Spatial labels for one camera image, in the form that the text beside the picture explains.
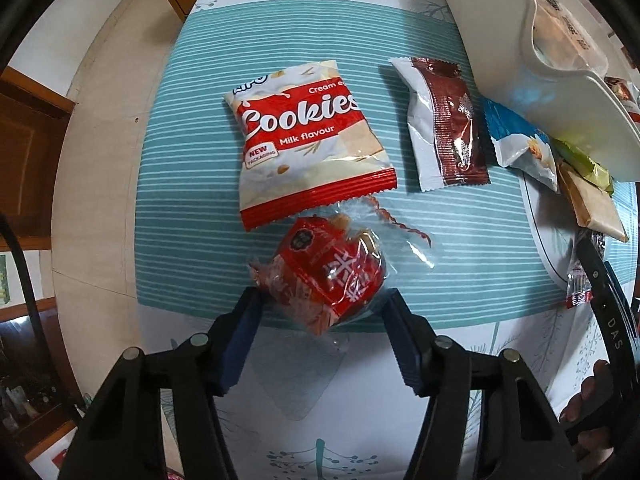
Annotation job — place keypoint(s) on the brown white snack packet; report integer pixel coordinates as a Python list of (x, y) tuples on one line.
[(440, 130)]

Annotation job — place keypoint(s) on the dark red snack packet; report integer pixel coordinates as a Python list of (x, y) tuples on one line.
[(622, 95)]

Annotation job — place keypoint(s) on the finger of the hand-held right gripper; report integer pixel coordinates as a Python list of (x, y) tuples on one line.
[(590, 260)]

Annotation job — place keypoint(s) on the small red white packet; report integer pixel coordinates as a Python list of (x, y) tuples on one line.
[(577, 290)]

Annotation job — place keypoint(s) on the brown paper snack packet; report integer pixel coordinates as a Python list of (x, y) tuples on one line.
[(595, 210)]

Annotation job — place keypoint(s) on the green snack packet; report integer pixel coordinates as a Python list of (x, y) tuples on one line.
[(590, 167)]

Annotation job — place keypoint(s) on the red white cookie packet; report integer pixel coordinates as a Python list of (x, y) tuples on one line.
[(300, 150)]

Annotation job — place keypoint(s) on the red snack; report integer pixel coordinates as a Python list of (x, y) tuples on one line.
[(330, 275)]

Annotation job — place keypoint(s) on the white storage box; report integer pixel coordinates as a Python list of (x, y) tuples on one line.
[(500, 35)]

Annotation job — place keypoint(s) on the person's right hand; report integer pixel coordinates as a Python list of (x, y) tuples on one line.
[(592, 380)]

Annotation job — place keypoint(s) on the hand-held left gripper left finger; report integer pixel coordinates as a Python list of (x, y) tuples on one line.
[(245, 340)]

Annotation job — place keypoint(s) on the teal white printed tablecloth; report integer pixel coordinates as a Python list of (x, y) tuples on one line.
[(200, 210)]

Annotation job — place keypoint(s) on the wooden door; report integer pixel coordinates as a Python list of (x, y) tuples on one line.
[(30, 160)]

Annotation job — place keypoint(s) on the blue white snack packet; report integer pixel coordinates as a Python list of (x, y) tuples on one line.
[(520, 145)]

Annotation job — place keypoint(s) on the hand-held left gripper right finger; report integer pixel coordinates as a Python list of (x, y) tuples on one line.
[(405, 345)]

